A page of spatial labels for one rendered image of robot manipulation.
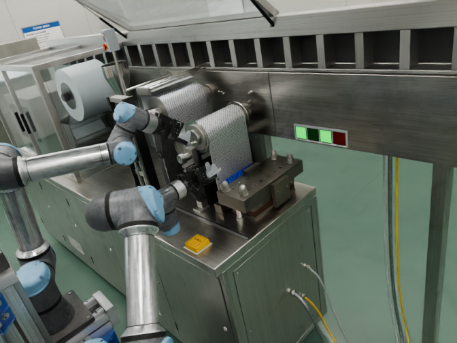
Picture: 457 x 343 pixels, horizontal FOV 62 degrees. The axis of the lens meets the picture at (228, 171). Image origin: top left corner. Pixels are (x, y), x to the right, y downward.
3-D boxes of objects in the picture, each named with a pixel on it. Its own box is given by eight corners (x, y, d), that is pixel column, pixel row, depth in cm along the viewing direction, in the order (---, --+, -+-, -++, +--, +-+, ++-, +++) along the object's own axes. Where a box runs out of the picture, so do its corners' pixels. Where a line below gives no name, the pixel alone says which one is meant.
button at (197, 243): (185, 247, 151) (184, 242, 150) (198, 238, 155) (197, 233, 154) (196, 253, 146) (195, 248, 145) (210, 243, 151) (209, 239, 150)
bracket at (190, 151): (192, 211, 175) (177, 151, 162) (202, 204, 179) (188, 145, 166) (199, 214, 172) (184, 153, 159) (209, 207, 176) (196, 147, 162)
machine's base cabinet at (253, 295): (50, 241, 350) (10, 156, 312) (111, 207, 387) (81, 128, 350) (255, 415, 177) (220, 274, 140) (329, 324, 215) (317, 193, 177)
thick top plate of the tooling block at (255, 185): (218, 203, 163) (215, 191, 161) (276, 165, 187) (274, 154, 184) (245, 214, 152) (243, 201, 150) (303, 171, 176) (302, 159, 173)
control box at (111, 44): (103, 52, 185) (96, 30, 181) (116, 49, 188) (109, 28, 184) (107, 53, 180) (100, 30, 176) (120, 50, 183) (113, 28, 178)
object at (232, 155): (217, 186, 167) (209, 148, 159) (252, 164, 180) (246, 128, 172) (217, 186, 166) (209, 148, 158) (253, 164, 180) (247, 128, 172)
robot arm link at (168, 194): (147, 213, 148) (141, 194, 144) (170, 199, 154) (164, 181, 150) (159, 218, 142) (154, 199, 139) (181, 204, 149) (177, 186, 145)
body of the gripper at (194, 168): (207, 165, 154) (184, 178, 147) (211, 183, 158) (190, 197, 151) (195, 161, 160) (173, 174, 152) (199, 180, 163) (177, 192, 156)
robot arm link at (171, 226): (156, 229, 157) (149, 206, 152) (182, 224, 156) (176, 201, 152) (153, 240, 150) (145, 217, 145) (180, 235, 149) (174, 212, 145)
